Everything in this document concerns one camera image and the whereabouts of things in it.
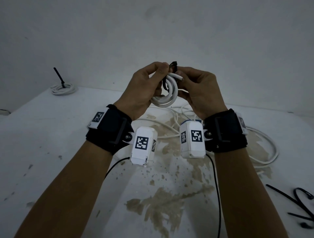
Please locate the thin black nylon zip tie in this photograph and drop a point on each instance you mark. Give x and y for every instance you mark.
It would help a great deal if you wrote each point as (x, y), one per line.
(59, 77)
(173, 64)

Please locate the person's right forearm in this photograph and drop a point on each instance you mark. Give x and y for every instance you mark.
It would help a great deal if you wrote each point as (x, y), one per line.
(247, 201)

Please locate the person's left hand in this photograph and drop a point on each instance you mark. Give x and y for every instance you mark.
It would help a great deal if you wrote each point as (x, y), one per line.
(137, 95)

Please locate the person's right hand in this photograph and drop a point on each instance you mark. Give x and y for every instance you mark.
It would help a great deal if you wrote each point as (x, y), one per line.
(206, 95)

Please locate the white checkered marker tag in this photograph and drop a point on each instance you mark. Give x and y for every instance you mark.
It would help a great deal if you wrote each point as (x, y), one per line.
(242, 123)
(97, 120)

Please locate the black cable ties bunch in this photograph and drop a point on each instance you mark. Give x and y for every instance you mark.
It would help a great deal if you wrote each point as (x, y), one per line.
(300, 196)

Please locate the person's left forearm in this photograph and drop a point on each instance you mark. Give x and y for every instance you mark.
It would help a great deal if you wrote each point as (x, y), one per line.
(68, 196)

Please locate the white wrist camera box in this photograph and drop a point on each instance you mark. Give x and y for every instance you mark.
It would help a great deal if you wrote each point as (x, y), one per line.
(193, 152)
(142, 159)

